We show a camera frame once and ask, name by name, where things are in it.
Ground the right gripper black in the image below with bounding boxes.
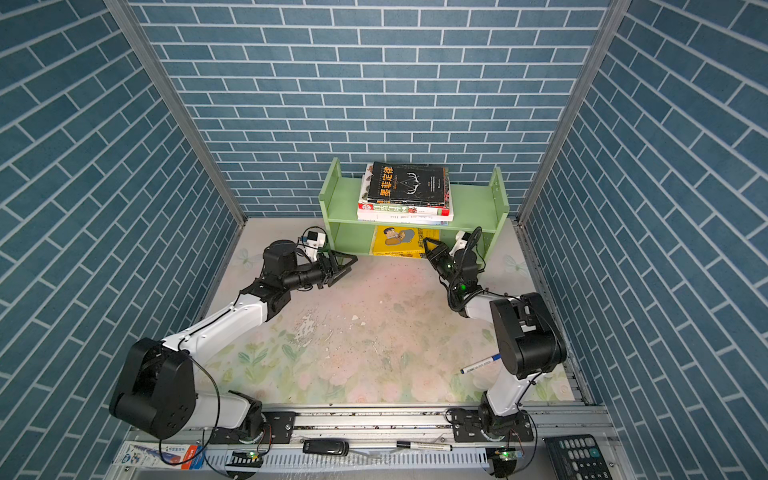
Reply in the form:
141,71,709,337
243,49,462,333
426,237,462,294

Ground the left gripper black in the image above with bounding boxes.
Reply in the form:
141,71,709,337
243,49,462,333
281,251,356,293

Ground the white La Dame book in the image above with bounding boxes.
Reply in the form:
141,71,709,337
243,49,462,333
357,210,454,225

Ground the green nature encyclopedia book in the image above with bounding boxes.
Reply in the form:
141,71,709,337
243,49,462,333
358,163,453,216

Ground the black book yellow title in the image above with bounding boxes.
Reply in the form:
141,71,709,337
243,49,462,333
362,162,450,207

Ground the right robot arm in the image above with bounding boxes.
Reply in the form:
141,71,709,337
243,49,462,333
424,229,567,431

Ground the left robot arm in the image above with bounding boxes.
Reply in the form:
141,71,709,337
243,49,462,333
109,240,357,443

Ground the green wooden shelf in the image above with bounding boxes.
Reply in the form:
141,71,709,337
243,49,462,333
319,159,510,258

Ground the blue white marker pen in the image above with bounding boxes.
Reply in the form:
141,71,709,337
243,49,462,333
460,353,501,374

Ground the black remote device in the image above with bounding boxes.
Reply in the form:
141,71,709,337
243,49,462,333
302,438,349,457

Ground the black calculator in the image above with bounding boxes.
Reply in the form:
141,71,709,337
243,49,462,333
544,434,612,480

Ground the red blue pen package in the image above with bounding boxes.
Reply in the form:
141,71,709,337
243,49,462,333
112,441,204,471

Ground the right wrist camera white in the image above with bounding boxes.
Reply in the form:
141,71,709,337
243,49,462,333
451,231,471,255

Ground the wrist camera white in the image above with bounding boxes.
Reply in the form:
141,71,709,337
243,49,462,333
451,231,471,255
299,231,326,258

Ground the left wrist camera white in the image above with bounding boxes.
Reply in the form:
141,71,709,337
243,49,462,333
299,231,326,258

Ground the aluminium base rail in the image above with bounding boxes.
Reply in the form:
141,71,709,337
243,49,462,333
104,404,637,480

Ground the black marker on rail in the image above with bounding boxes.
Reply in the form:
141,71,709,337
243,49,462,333
396,440,453,452

